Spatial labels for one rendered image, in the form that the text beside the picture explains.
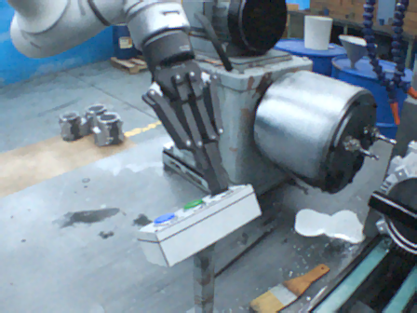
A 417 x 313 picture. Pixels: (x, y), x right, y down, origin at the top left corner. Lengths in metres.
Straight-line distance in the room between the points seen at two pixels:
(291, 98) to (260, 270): 0.37
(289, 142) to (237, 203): 0.26
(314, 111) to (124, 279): 0.52
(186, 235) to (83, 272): 0.39
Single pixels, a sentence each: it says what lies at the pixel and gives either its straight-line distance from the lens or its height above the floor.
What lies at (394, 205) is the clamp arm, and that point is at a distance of 0.64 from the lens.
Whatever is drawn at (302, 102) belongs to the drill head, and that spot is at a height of 1.13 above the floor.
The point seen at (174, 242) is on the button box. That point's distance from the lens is 0.44.
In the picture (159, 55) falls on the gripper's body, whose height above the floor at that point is 1.26.
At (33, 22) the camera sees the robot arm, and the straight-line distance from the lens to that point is 0.55.
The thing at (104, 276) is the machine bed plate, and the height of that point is 0.80.
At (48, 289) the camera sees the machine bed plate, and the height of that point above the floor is 0.80.
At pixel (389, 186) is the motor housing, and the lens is 0.66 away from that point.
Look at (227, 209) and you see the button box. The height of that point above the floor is 1.07.
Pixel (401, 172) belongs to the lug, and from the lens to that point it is 0.64.
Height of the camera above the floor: 1.37
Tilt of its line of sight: 30 degrees down
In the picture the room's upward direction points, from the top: straight up
